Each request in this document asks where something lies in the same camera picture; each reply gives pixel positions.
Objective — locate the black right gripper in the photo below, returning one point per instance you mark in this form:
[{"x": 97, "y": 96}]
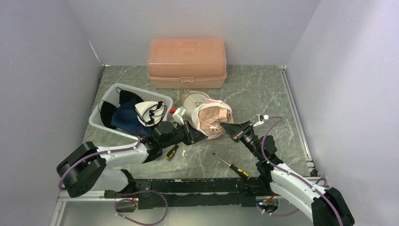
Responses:
[{"x": 235, "y": 131}]

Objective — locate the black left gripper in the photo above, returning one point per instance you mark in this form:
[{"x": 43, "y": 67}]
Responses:
[{"x": 192, "y": 135}]

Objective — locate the pink rimmed mesh bag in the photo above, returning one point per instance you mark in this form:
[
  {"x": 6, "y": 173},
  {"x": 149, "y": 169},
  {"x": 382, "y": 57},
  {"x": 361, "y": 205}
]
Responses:
[{"x": 207, "y": 103}]

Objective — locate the beige lace bra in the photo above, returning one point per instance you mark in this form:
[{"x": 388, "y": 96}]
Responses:
[{"x": 210, "y": 119}]

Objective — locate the white mesh laundry bag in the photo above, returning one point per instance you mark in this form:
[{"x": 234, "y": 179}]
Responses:
[{"x": 192, "y": 99}]

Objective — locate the white black trimmed bra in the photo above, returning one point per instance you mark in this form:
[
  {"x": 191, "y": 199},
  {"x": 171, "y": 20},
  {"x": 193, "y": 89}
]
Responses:
[{"x": 150, "y": 113}]

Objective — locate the navy blue bra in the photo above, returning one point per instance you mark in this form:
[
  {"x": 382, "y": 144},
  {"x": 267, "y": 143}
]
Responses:
[{"x": 126, "y": 119}]

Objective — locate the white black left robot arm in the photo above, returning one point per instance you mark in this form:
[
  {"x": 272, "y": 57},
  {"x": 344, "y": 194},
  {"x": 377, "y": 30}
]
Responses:
[{"x": 91, "y": 167}]

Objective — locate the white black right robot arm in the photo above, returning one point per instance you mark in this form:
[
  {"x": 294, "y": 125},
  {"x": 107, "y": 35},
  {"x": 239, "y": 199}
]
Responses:
[{"x": 323, "y": 206}]

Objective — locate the small yellow black screwdriver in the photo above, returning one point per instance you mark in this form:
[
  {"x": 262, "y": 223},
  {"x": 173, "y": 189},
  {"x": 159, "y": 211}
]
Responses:
[{"x": 170, "y": 154}]

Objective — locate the long yellow black screwdriver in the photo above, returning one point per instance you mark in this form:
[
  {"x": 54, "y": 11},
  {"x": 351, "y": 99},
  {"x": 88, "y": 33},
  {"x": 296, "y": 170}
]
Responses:
[{"x": 240, "y": 172}]

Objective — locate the orange plastic storage box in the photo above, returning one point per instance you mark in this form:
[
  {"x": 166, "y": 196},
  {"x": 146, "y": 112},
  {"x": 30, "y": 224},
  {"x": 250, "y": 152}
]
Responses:
[{"x": 187, "y": 63}]

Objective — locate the white plastic basket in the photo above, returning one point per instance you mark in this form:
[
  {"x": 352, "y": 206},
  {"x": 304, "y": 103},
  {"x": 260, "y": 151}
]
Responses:
[{"x": 112, "y": 96}]

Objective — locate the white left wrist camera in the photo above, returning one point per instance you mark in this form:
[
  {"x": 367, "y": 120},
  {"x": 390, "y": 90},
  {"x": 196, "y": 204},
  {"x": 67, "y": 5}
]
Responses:
[{"x": 178, "y": 114}]

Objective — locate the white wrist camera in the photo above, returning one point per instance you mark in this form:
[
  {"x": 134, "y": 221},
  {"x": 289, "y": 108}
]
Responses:
[
  {"x": 260, "y": 119},
  {"x": 178, "y": 114}
]

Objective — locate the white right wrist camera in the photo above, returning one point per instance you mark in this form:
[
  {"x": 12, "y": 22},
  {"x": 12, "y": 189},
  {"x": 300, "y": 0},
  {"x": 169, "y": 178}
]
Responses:
[{"x": 260, "y": 119}]

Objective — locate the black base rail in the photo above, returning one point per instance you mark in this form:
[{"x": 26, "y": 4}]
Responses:
[{"x": 192, "y": 192}]

